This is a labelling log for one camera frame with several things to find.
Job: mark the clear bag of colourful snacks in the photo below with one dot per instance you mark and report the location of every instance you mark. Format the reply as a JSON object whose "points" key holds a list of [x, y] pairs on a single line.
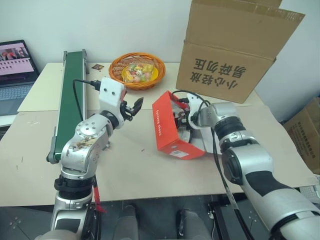
{"points": [[138, 72]]}

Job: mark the large brown cardboard box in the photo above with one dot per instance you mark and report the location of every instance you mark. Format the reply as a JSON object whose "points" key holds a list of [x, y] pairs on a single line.
{"points": [[225, 62]]}

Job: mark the green conveyor belt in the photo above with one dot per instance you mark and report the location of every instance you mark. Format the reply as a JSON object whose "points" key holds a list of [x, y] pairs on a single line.
{"points": [[71, 100]]}

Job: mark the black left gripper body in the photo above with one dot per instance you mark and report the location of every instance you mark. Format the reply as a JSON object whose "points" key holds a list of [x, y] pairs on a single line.
{"points": [[127, 111]]}

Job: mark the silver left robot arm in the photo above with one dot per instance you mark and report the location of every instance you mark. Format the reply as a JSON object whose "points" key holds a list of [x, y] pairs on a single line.
{"points": [[82, 147]]}

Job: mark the red shoebox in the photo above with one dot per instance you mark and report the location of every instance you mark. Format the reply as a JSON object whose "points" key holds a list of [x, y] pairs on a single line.
{"points": [[165, 125]]}

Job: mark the black metal frame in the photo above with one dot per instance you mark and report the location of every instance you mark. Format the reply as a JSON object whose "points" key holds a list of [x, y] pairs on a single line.
{"points": [[225, 215]]}

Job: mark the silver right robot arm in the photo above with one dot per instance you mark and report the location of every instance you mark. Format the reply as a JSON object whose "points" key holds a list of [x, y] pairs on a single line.
{"points": [[252, 160]]}

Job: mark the small dark card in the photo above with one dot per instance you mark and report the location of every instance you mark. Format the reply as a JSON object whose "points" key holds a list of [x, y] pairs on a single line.
{"points": [[97, 67]]}

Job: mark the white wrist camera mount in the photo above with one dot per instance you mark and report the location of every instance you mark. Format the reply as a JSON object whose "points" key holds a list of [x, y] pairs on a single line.
{"points": [[110, 96], [193, 107]]}

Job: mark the dark rounded shape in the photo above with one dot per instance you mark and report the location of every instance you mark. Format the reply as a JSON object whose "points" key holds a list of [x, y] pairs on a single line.
{"points": [[126, 222], [191, 223]]}

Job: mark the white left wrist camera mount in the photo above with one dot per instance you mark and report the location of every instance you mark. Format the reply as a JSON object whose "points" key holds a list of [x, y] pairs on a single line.
{"points": [[110, 96]]}

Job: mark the white gridded board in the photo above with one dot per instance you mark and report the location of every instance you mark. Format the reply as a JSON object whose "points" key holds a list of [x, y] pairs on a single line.
{"points": [[311, 187]]}

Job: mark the orange wicker basket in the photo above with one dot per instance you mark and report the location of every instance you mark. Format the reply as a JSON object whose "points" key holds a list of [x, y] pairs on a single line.
{"points": [[117, 72]]}

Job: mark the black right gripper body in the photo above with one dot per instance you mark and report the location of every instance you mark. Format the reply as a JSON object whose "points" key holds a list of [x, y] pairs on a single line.
{"points": [[182, 122]]}

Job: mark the small printed cardboard box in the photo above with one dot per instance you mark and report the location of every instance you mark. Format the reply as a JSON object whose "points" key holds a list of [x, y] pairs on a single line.
{"points": [[305, 135]]}

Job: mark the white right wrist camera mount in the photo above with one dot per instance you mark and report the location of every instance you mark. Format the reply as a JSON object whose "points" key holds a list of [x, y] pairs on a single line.
{"points": [[193, 107]]}

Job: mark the grey laptop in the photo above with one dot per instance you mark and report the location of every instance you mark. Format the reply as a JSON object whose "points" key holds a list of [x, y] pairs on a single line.
{"points": [[12, 82]]}

